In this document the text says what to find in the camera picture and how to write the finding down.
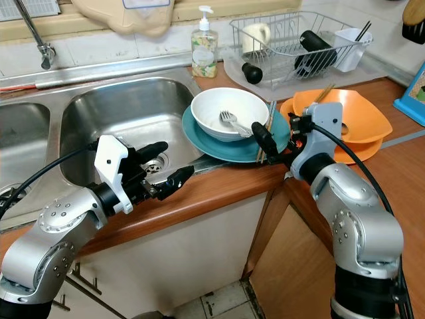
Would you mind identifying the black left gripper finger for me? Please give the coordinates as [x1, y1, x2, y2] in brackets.
[154, 165, 195, 199]
[131, 141, 169, 162]

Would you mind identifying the white ceramic bowl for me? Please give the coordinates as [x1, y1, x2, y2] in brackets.
[191, 88, 270, 142]

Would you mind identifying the metal sink drain strainer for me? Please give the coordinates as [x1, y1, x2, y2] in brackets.
[143, 152, 171, 175]

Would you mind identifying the dark-tipped wooden chopstick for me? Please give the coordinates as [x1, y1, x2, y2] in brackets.
[314, 84, 334, 105]
[317, 85, 337, 106]

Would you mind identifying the metal fork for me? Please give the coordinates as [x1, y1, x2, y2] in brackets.
[219, 110, 255, 139]

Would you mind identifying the teal plate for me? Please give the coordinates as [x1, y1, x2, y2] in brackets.
[181, 100, 292, 165]

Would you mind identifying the stainless steel double sink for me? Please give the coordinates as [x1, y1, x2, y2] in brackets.
[0, 68, 205, 231]

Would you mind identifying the black round knob grinder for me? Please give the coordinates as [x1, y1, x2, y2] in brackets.
[241, 61, 264, 85]

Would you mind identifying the black bottle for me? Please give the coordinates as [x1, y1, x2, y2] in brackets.
[295, 29, 339, 76]

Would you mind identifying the translucent grey drain tray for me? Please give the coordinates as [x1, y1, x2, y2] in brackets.
[222, 52, 384, 102]

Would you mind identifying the white cutlery holder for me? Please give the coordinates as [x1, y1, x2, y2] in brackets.
[332, 28, 373, 73]

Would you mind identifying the cream mug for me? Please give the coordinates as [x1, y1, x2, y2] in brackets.
[241, 23, 272, 56]

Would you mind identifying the clear soap pump bottle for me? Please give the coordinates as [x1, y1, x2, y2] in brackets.
[191, 5, 219, 79]

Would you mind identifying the dark chopstick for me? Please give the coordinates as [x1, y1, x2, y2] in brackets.
[355, 21, 370, 42]
[357, 23, 372, 43]

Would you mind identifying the wooden cabinet door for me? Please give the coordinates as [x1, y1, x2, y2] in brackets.
[242, 186, 341, 319]

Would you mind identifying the beige cutting board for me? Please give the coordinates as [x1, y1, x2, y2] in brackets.
[72, 0, 174, 38]

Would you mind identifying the chrome faucet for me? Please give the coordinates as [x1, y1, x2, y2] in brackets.
[15, 0, 56, 71]

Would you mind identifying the black and tan brush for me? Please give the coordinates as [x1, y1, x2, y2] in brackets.
[402, 0, 425, 46]

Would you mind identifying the white plastic grid basket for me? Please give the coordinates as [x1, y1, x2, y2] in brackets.
[0, 0, 34, 22]

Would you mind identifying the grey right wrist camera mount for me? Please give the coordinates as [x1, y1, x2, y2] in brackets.
[302, 101, 347, 164]

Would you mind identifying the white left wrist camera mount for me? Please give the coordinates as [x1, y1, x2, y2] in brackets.
[94, 134, 131, 215]

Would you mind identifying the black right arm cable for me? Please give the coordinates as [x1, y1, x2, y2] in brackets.
[312, 123, 414, 319]

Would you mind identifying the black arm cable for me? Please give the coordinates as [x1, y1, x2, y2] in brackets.
[312, 123, 414, 319]
[0, 140, 100, 220]

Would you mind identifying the metal wire dish rack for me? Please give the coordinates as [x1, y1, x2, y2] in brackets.
[230, 10, 374, 90]

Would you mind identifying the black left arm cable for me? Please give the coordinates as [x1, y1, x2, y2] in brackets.
[0, 140, 100, 220]

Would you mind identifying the metal cabinet handle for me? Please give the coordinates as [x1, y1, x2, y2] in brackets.
[52, 261, 102, 314]

